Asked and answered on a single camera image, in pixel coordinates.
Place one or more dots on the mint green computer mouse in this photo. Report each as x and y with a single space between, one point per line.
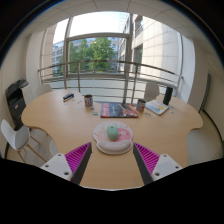
112 132

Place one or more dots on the black cylindrical bottle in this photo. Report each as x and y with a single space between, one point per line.
167 95

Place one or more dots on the white orange mug with plant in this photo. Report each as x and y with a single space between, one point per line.
140 105

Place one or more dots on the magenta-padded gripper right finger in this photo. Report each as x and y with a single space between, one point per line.
165 166

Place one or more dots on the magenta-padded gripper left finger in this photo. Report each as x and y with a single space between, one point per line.
56 165

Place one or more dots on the red cover magazine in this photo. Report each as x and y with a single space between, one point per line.
118 110

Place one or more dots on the white red blue mug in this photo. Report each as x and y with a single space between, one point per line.
88 100

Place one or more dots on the open blue yellow book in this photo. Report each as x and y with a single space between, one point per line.
156 106

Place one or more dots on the black office printer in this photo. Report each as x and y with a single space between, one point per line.
15 103

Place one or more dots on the pink white round mouse pad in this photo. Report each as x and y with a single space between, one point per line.
113 146

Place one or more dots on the white chair with wooden legs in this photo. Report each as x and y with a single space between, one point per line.
15 136

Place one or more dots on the metal balcony railing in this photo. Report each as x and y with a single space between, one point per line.
100 74

